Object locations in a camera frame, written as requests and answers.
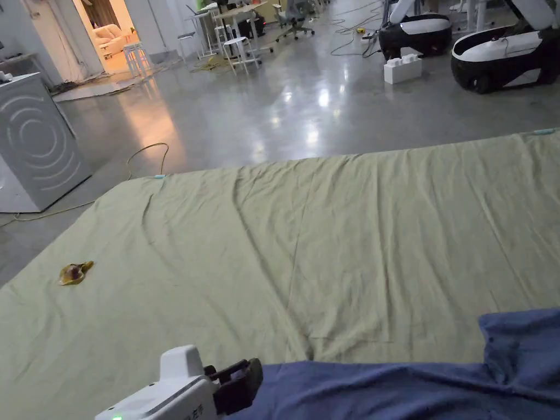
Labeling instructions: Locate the cream sofa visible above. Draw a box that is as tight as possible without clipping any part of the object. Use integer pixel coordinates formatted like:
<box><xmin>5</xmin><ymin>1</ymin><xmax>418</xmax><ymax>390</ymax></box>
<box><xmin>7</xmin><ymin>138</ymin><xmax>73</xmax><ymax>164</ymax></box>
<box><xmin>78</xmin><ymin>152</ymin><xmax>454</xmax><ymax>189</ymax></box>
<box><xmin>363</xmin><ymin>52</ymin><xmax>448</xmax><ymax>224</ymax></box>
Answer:
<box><xmin>94</xmin><ymin>24</ymin><xmax>133</xmax><ymax>59</ymax></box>

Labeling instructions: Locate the white foam block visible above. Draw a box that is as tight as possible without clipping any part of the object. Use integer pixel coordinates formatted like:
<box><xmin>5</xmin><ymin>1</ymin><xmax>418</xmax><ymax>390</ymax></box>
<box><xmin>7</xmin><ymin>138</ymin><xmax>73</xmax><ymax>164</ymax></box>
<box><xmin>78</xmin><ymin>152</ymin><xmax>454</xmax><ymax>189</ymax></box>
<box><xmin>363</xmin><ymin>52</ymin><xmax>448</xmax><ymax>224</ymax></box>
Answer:
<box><xmin>383</xmin><ymin>53</ymin><xmax>423</xmax><ymax>86</ymax></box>

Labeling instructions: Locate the grey office chair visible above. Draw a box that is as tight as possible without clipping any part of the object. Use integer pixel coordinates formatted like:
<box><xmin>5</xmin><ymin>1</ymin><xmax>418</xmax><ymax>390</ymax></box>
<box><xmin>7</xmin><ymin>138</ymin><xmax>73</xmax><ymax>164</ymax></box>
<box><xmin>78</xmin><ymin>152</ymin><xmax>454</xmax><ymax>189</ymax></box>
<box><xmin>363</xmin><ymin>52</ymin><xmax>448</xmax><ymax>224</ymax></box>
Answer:
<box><xmin>272</xmin><ymin>0</ymin><xmax>316</xmax><ymax>43</ymax></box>

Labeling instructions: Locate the bed with pale green sheet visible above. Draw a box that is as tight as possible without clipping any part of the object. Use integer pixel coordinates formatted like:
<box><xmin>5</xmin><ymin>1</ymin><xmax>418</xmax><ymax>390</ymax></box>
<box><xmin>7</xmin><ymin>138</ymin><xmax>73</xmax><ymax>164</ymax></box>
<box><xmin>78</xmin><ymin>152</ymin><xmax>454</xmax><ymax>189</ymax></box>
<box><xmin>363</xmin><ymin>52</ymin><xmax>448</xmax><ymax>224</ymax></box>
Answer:
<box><xmin>0</xmin><ymin>126</ymin><xmax>560</xmax><ymax>420</ymax></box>

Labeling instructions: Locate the white washing machine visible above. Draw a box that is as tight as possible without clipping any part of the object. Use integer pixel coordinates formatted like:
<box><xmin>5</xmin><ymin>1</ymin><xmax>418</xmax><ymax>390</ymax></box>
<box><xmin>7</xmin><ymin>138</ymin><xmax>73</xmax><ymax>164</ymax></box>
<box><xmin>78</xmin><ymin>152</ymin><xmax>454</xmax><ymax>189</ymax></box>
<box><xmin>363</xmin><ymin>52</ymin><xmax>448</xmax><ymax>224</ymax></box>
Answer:
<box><xmin>0</xmin><ymin>72</ymin><xmax>93</xmax><ymax>213</ymax></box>

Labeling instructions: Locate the dark blue shirt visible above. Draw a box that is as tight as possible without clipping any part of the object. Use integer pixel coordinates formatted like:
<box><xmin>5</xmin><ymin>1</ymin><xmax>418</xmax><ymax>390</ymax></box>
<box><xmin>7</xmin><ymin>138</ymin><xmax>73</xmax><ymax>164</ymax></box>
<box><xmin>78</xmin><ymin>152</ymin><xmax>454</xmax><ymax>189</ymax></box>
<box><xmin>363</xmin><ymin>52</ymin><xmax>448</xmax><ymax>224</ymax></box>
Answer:
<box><xmin>227</xmin><ymin>308</ymin><xmax>560</xmax><ymax>420</ymax></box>

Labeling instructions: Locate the crumpled yellow wrapper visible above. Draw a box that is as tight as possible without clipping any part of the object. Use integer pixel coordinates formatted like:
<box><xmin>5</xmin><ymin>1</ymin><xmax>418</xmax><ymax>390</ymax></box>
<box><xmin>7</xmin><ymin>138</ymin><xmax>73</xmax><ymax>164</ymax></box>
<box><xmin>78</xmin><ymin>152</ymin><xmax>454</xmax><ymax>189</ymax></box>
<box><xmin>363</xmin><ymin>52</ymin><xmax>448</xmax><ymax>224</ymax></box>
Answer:
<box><xmin>58</xmin><ymin>260</ymin><xmax>95</xmax><ymax>287</ymax></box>

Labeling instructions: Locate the yellow floor cable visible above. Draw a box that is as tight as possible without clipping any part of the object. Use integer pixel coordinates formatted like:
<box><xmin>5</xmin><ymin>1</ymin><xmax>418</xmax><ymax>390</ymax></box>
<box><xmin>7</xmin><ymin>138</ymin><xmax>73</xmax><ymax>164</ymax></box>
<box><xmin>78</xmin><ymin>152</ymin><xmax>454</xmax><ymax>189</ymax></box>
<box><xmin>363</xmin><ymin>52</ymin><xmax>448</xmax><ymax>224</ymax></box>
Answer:
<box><xmin>0</xmin><ymin>142</ymin><xmax>170</xmax><ymax>228</ymax></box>

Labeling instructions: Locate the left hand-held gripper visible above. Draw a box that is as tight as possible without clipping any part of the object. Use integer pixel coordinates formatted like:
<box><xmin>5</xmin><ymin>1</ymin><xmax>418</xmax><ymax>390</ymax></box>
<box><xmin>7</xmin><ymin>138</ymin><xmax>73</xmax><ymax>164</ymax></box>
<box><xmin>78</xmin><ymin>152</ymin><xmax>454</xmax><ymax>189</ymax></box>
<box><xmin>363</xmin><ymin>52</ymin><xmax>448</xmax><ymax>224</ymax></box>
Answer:
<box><xmin>94</xmin><ymin>345</ymin><xmax>264</xmax><ymax>420</ymax></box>

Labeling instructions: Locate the wooden top desk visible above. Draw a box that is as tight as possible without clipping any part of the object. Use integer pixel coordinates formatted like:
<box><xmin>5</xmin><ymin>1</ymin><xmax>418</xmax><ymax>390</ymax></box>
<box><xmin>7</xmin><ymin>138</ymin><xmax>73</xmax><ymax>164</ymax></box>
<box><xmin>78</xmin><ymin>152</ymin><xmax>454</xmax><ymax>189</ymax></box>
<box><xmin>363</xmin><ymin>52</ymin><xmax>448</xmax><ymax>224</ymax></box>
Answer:
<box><xmin>212</xmin><ymin>3</ymin><xmax>275</xmax><ymax>54</ymax></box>

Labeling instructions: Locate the white round stool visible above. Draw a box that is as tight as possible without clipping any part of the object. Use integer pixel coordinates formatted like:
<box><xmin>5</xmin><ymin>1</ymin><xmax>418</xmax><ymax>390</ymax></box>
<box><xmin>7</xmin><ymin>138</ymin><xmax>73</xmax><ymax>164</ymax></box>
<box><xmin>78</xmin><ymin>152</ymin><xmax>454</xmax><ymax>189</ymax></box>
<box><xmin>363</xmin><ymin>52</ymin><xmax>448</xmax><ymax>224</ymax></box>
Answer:
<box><xmin>222</xmin><ymin>37</ymin><xmax>264</xmax><ymax>78</ymax></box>
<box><xmin>122</xmin><ymin>42</ymin><xmax>148</xmax><ymax>74</ymax></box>

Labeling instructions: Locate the black and white robot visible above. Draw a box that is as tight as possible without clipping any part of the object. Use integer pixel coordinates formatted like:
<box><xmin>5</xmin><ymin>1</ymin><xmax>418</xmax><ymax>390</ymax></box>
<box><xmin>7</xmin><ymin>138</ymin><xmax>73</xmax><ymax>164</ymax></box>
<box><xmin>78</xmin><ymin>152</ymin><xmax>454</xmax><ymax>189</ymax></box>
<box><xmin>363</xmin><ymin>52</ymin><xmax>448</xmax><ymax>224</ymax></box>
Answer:
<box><xmin>450</xmin><ymin>0</ymin><xmax>560</xmax><ymax>95</ymax></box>
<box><xmin>378</xmin><ymin>0</ymin><xmax>453</xmax><ymax>60</ymax></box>

